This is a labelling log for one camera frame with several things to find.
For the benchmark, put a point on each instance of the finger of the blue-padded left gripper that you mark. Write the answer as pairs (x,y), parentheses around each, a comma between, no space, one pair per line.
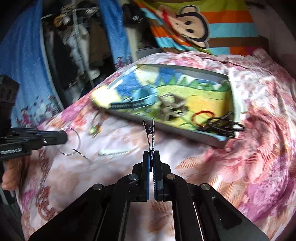
(50,137)

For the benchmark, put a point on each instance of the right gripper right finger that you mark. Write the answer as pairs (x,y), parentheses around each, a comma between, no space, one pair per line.
(160,172)

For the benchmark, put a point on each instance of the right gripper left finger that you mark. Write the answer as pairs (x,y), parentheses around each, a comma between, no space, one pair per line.
(140,186)

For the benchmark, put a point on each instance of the large hoop earring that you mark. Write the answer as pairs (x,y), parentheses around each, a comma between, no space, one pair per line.
(73,144)

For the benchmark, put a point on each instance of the beige hair claw clip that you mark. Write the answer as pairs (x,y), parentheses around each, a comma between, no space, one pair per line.
(172,106)

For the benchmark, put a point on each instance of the light blue smart watch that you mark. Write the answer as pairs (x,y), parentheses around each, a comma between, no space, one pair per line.
(141,98)

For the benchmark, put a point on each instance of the person's left hand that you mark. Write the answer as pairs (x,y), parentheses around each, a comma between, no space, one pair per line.
(12,175)

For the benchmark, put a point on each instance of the small yellow-green trinket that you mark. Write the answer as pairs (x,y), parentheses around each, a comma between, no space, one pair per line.
(95,129)

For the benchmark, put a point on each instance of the tray with dinosaur drawing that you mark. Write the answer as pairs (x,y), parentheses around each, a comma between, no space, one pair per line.
(197,104)

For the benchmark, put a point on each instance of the blue dotted wardrobe curtain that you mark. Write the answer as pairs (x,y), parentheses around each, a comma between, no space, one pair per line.
(23,59)

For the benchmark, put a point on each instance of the hanging clothes in wardrobe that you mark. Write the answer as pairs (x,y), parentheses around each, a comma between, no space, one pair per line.
(76,45)

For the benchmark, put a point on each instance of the striped monkey blanket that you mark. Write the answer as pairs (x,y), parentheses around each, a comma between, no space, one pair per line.
(212,26)

